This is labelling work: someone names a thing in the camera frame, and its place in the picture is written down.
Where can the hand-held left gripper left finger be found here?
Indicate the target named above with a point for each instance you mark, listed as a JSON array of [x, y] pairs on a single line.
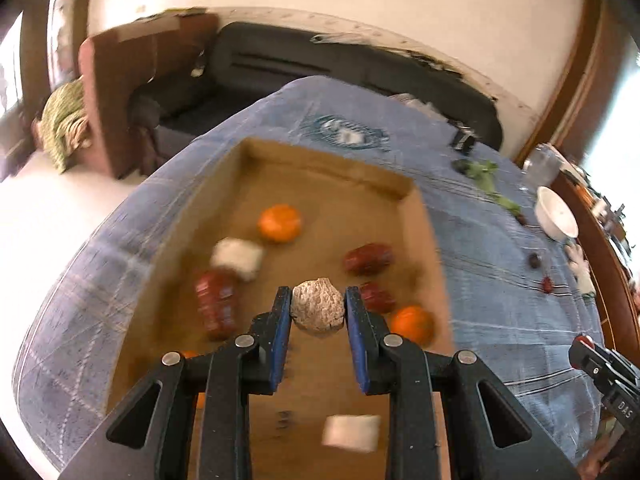
[[280, 340]]

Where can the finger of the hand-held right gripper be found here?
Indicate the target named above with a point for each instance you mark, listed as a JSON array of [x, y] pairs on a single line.
[[590, 367]]

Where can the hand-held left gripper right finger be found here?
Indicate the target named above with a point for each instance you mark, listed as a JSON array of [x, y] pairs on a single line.
[[357, 340]]

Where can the red tomato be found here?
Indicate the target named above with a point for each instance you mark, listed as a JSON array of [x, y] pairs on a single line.
[[583, 341]]

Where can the dark red date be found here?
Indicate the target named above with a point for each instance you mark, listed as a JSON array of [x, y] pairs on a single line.
[[376, 296]]

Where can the walnut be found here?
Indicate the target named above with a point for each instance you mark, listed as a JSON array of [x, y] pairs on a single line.
[[318, 310]]

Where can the large red date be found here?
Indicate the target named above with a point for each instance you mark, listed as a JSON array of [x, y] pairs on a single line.
[[217, 302]]

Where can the medium red date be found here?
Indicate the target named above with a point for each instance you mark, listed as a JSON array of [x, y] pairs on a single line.
[[367, 258]]

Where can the small pale vegetable chunk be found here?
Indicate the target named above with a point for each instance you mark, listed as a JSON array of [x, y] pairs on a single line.
[[350, 430]]

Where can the white vegetable chunk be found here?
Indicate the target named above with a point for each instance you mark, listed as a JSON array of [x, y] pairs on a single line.
[[237, 257]]

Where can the large orange mandarin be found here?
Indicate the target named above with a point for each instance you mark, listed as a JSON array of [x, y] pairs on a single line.
[[280, 222]]

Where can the cardboard box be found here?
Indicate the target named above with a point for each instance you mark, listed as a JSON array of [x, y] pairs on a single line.
[[320, 200]]

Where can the small red date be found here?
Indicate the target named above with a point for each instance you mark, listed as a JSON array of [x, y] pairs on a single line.
[[547, 284]]

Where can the white knit glove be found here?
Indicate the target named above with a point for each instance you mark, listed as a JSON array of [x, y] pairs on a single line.
[[580, 270]]

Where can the blue plaid tablecloth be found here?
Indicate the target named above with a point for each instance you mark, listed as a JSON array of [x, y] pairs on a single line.
[[500, 320]]

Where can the brown wooden window ledge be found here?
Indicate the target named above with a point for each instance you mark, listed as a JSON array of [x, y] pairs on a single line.
[[600, 260]]

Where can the dark round fruit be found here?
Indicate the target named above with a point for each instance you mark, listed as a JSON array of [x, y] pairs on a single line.
[[534, 259]]

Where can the white bowl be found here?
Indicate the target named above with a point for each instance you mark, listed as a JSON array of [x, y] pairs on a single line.
[[555, 212]]

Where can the tiny red date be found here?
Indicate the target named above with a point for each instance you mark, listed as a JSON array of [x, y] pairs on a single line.
[[521, 219]]

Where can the green leafy vegetable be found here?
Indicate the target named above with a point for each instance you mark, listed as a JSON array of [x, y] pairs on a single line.
[[490, 180]]

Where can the clear glass jar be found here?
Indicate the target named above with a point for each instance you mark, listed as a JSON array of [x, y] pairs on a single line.
[[542, 162]]

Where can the small black device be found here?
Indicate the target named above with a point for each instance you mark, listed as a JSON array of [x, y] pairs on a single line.
[[462, 139]]

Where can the dark sofa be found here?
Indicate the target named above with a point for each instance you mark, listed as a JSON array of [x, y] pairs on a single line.
[[350, 75]]

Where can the green yellow cloth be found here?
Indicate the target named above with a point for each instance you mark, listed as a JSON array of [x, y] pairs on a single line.
[[62, 120]]

